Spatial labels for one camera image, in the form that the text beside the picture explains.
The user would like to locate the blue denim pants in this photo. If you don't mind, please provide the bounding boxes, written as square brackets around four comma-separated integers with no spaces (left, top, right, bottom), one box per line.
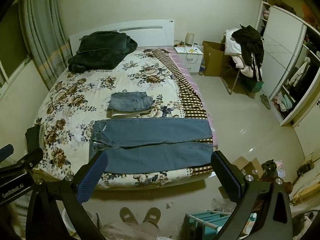
[89,117,214,174]

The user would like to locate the hanging white jacket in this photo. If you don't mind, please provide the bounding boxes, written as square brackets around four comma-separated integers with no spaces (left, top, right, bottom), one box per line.
[287,57,311,86]

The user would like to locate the white nightstand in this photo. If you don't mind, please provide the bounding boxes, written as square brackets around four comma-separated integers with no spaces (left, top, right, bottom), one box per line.
[174,45,203,75]

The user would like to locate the brown checkered blanket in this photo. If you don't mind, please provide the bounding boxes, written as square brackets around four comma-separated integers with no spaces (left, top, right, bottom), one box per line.
[150,49,213,178]

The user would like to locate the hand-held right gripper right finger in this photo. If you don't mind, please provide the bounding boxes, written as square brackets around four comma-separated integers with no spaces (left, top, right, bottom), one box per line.
[211,150,293,240]

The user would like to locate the person's slipper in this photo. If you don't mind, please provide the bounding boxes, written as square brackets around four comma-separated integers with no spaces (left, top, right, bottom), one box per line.
[143,207,162,228]
[119,207,139,225]

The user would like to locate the black garment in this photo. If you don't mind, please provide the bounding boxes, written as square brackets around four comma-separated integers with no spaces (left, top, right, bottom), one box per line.
[231,25,265,82]

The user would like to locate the pair of grey shoes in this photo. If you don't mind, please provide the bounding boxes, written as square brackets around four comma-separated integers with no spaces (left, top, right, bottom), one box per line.
[260,94,272,110]

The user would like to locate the person's legs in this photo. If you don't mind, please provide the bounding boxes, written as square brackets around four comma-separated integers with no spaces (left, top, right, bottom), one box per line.
[100,220,160,240]

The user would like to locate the dark patterned bag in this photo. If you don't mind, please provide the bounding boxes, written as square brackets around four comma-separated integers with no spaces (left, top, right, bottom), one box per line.
[261,159,285,180]

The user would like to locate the folded pastel clothes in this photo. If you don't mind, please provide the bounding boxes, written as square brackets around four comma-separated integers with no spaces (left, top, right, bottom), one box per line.
[274,92,296,112]

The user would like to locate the floral quilt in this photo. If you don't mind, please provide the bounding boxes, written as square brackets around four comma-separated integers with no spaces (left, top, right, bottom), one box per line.
[34,47,215,189]

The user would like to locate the dark green blanket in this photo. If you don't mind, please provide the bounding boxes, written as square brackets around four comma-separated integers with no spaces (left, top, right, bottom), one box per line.
[68,31,138,73]

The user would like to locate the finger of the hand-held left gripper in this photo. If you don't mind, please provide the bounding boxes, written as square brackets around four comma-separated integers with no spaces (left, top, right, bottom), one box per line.
[0,144,14,163]
[0,124,44,177]

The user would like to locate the person's right slipper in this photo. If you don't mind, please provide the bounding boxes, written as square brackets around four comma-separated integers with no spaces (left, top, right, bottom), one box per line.
[143,207,162,228]

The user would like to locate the orange object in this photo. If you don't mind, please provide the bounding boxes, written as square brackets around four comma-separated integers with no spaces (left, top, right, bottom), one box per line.
[302,2,316,23]

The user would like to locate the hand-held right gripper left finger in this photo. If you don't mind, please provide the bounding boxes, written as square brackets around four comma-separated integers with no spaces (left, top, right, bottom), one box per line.
[26,151,108,240]

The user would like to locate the grey-green curtain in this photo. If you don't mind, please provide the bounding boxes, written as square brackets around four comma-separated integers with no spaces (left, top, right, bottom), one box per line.
[19,0,73,91]

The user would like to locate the folded beige pants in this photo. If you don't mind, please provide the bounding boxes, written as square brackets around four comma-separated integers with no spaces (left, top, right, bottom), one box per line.
[110,109,152,118]

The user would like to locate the folding chair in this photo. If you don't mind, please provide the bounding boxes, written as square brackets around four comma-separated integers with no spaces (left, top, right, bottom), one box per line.
[221,64,252,96]

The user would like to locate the brown cardboard box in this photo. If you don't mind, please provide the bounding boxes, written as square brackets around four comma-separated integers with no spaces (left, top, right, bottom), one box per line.
[202,41,232,77]

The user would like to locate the white and pink clothes pile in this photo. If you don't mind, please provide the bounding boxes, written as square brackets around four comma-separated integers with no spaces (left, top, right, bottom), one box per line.
[224,29,255,78]

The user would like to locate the pink bed sheet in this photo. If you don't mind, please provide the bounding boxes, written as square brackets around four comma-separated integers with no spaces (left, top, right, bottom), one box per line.
[170,46,218,153]

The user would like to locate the flattened cardboard pieces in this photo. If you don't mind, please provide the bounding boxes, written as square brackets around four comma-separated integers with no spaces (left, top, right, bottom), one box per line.
[231,156,265,178]

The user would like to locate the white window frame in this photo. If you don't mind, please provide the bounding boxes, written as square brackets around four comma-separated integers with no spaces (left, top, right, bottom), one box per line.
[0,55,34,100]

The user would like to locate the folded grey-blue jeans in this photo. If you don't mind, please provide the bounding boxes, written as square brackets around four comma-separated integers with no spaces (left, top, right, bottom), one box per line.
[107,92,153,112]

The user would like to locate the person's left slipper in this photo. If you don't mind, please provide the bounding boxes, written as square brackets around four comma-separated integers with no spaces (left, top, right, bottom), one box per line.
[119,207,139,225]

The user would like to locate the teal storage rack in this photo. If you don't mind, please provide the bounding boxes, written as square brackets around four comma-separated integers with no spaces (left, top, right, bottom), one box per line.
[184,211,240,240]

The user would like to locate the white wardrobe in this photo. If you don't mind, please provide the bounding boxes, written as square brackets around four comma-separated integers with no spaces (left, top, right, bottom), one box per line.
[255,1,320,155]

